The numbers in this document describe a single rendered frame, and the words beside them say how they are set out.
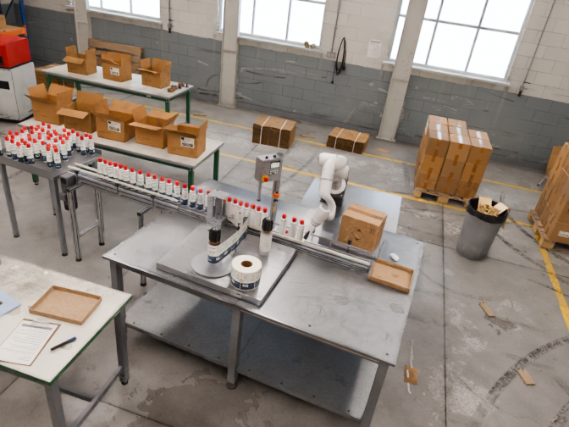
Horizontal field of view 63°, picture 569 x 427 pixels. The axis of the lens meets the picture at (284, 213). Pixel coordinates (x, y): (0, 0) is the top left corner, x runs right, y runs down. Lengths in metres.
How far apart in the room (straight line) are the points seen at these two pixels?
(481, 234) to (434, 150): 1.55
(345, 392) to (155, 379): 1.39
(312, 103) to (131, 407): 6.73
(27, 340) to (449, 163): 5.39
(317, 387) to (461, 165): 4.15
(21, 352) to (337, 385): 2.02
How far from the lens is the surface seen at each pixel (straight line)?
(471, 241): 5.65
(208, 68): 9.58
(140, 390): 3.68
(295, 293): 3.19
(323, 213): 3.39
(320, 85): 8.90
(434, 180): 6.77
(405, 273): 3.64
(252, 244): 3.52
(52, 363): 2.87
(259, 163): 3.48
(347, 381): 3.55
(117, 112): 5.72
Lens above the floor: 2.85
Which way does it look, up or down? 30 degrees down
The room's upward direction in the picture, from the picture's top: 8 degrees clockwise
